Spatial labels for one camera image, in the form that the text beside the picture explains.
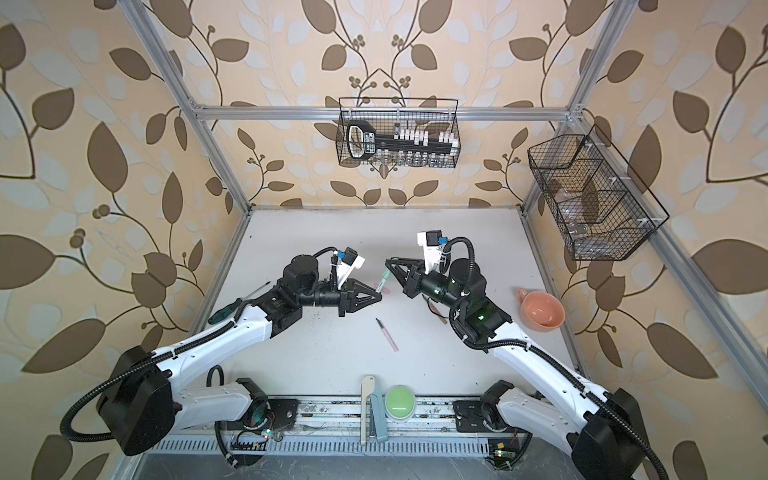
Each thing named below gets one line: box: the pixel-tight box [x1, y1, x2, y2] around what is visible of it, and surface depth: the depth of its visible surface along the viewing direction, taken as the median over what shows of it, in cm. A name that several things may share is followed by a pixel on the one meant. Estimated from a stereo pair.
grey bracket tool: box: [361, 375, 389, 446], surface depth 74 cm
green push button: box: [384, 385, 416, 421], surface depth 77 cm
